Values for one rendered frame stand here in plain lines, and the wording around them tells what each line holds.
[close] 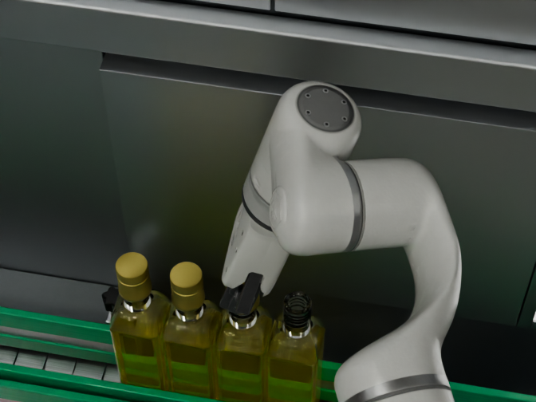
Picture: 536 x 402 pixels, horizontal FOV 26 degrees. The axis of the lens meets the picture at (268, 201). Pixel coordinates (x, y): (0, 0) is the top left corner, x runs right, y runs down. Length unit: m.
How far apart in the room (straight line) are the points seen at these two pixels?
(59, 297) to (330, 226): 0.69
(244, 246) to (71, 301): 0.51
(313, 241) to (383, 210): 0.06
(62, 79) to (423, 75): 0.39
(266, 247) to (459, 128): 0.23
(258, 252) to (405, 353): 0.24
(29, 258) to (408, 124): 0.61
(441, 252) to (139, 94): 0.39
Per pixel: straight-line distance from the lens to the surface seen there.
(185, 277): 1.20
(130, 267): 1.21
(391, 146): 1.17
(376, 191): 0.93
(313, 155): 0.94
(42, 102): 1.29
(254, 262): 1.07
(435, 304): 0.90
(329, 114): 0.96
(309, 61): 1.11
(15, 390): 1.39
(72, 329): 1.42
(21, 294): 1.55
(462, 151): 1.16
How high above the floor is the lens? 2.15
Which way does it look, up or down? 52 degrees down
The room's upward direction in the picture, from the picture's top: straight up
